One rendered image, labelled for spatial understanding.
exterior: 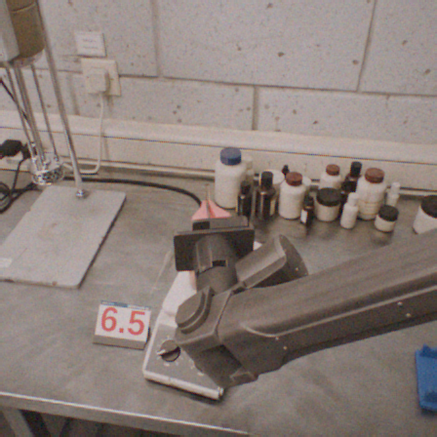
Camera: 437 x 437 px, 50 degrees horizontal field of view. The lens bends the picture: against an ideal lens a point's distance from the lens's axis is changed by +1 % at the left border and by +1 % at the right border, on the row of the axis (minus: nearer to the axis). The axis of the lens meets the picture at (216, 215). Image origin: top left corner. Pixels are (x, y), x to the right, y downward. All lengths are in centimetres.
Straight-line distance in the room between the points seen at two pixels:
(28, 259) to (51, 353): 23
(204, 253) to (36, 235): 57
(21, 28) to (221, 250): 47
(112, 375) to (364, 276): 52
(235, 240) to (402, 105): 65
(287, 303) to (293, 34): 74
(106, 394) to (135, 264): 28
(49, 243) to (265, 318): 70
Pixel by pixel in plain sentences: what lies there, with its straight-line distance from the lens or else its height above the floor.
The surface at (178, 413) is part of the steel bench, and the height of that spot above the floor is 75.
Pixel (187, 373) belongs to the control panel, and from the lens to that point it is 75.
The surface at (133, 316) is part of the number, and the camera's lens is 83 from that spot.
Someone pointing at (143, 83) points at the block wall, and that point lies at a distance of 115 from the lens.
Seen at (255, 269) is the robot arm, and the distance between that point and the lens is 49.
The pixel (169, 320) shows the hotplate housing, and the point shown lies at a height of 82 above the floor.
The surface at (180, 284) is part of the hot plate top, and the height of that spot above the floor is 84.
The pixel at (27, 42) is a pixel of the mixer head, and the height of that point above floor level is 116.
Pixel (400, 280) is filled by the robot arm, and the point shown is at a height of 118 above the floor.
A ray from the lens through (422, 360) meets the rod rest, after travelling 85.
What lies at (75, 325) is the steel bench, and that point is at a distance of 88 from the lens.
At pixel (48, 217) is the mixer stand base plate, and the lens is 110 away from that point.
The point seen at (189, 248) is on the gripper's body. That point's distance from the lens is 58.
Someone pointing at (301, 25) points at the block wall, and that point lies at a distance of 105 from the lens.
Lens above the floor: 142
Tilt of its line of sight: 39 degrees down
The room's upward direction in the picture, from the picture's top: straight up
